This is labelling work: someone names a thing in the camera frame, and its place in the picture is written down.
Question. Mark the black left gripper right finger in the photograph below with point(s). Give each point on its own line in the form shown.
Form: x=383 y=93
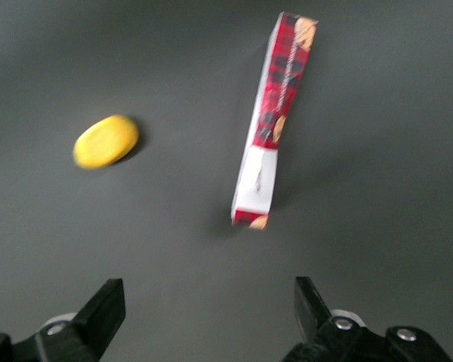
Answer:
x=313 y=320

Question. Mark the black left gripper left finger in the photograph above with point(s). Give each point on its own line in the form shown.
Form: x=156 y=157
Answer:
x=98 y=313

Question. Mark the red tartan cookie box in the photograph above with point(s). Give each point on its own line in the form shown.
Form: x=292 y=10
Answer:
x=283 y=94

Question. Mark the yellow oval lemon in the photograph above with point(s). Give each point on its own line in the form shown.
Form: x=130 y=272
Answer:
x=105 y=142

